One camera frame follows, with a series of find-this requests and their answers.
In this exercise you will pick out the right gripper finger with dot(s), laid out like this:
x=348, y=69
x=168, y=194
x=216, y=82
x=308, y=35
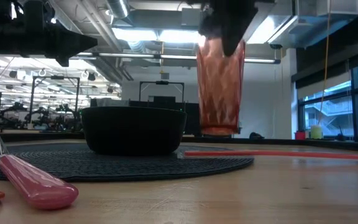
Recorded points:
x=232, y=37
x=208, y=28

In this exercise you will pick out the orange faceted plastic tumbler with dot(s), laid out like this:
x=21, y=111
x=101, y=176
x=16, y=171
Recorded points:
x=219, y=93

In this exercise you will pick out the black bowl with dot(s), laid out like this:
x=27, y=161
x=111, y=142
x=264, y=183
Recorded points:
x=132, y=130

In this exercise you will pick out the red drinking straw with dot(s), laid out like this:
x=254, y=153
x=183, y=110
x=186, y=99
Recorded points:
x=275, y=154

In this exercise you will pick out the long ceiling light bar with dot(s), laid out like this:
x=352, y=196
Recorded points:
x=129, y=56

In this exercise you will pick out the white cloth cover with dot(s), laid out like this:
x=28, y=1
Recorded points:
x=110, y=102

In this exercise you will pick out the small black dome object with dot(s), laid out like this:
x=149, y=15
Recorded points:
x=256, y=136

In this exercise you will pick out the red cup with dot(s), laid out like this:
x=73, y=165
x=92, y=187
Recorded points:
x=300, y=135

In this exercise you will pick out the dark round woven placemat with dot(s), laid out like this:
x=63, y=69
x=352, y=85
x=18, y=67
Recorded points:
x=120, y=168

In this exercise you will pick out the green cup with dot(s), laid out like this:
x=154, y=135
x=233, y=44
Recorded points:
x=316, y=132

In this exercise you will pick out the black framed window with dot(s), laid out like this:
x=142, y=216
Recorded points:
x=353, y=93

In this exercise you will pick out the large black portal frame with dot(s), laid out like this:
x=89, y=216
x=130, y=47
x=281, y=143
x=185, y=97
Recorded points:
x=54, y=77

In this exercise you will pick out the round silver ventilation duct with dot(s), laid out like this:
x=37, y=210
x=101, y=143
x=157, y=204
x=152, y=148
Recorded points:
x=118, y=7

